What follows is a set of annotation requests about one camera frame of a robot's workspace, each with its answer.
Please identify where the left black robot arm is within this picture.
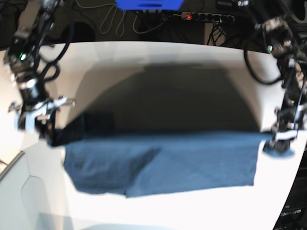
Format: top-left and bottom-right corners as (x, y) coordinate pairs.
(237, 0), (307, 153)

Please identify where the dark blue t-shirt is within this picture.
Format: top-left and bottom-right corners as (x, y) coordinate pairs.
(47, 112), (295, 198)

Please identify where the black power strip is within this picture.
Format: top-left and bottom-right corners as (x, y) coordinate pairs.
(181, 12), (235, 23)

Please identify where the blue plastic box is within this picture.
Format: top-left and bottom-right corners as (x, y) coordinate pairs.
(115, 0), (184, 11)

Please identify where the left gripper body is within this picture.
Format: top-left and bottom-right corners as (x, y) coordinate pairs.
(271, 95), (307, 149)

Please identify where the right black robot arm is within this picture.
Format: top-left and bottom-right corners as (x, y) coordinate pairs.
(3, 0), (74, 121)

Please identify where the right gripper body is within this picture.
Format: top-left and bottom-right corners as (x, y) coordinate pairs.
(8, 81), (76, 117)

